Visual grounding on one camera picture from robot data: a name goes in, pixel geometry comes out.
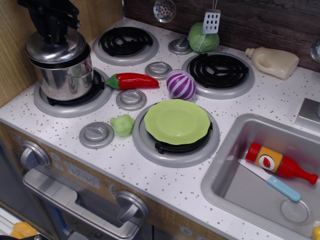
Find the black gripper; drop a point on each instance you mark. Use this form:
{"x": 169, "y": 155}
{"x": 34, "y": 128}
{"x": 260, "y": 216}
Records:
{"x": 52, "y": 18}

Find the steel pot lid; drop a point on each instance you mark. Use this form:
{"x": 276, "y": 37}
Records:
{"x": 43, "y": 51}

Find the steel cooking pot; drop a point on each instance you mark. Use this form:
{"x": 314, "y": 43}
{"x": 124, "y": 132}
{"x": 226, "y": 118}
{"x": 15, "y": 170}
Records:
{"x": 68, "y": 80}

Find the back left black burner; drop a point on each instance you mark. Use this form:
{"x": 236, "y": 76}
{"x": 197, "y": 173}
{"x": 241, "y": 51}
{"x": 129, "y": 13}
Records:
{"x": 125, "y": 41}

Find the black burner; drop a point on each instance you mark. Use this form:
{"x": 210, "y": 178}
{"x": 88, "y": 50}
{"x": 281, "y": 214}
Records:
{"x": 218, "y": 71}
{"x": 93, "y": 92}
{"x": 163, "y": 147}
{"x": 125, "y": 41}

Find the front left black burner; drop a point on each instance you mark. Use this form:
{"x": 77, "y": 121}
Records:
{"x": 93, "y": 92}

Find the red toy chili pepper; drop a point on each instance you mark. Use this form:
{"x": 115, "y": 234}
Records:
{"x": 130, "y": 80}

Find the silver stove knob centre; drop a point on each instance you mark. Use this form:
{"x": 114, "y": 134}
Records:
{"x": 131, "y": 100}

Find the silver stove knob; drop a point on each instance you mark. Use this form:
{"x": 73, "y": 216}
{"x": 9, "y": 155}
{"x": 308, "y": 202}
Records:
{"x": 180, "y": 46}
{"x": 131, "y": 100}
{"x": 158, "y": 70}
{"x": 96, "y": 135}

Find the hanging silver strainer ladle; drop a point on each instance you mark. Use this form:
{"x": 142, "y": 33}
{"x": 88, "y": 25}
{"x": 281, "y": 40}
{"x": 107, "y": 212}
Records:
{"x": 164, "y": 10}

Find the silver stove knob middle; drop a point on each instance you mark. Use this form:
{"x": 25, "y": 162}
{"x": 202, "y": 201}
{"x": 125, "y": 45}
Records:
{"x": 158, "y": 70}

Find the silver stove knob front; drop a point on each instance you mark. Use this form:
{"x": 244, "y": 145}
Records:
{"x": 96, "y": 135}

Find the small green toy lettuce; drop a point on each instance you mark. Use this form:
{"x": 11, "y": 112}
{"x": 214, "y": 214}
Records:
{"x": 122, "y": 125}

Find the left oven dial knob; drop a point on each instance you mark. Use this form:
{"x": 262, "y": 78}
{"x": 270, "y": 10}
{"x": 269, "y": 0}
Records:
{"x": 33, "y": 156}

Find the oven dial knob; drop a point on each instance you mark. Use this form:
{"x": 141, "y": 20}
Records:
{"x": 131, "y": 206}
{"x": 33, "y": 156}

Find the silver stove knob back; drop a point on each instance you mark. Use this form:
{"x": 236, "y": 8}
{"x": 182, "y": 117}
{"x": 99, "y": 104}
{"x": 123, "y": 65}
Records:
{"x": 180, "y": 46}

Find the purple striped toy onion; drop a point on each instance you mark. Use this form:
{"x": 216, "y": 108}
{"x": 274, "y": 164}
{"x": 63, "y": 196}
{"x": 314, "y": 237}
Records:
{"x": 180, "y": 85}

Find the oven clock display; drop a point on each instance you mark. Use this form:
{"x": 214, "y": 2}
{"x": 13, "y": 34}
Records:
{"x": 83, "y": 175}

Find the green toy cabbage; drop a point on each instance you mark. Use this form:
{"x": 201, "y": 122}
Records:
{"x": 202, "y": 43}

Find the green plastic plate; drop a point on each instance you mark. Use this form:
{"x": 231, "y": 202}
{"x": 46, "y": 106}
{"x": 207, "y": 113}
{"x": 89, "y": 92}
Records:
{"x": 177, "y": 122}

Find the hanging silver slotted spatula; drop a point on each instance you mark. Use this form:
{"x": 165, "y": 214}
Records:
{"x": 211, "y": 20}

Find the front right black burner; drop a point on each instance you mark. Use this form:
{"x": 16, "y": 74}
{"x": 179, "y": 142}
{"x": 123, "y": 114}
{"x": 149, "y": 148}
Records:
{"x": 163, "y": 147}

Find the back right black burner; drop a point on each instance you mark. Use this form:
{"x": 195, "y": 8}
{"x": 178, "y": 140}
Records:
{"x": 218, "y": 71}

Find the right oven dial knob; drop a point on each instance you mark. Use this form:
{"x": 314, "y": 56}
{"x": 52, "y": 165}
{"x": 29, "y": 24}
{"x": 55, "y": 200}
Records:
{"x": 131, "y": 206}

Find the yellow object bottom left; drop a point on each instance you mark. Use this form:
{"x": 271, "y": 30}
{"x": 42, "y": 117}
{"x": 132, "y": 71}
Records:
{"x": 22, "y": 230}

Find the cream toy jug bottle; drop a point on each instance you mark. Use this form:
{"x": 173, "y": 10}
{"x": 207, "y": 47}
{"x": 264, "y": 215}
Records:
{"x": 275, "y": 62}

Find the red toy ketchup bottle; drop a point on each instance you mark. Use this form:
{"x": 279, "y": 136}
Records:
{"x": 277, "y": 163}

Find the silver sink basin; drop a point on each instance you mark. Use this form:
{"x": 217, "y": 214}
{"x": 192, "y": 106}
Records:
{"x": 233, "y": 188}

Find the silver faucet base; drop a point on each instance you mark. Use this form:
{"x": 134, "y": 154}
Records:
{"x": 309, "y": 115}

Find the yellow toy bottom right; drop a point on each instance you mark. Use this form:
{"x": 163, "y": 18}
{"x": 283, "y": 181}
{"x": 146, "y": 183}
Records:
{"x": 315, "y": 235}

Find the silver oven door handle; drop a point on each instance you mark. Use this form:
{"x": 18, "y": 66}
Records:
{"x": 78, "y": 213}

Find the toy knife blue handle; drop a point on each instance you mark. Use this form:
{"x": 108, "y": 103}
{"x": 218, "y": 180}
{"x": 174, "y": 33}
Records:
{"x": 272, "y": 181}

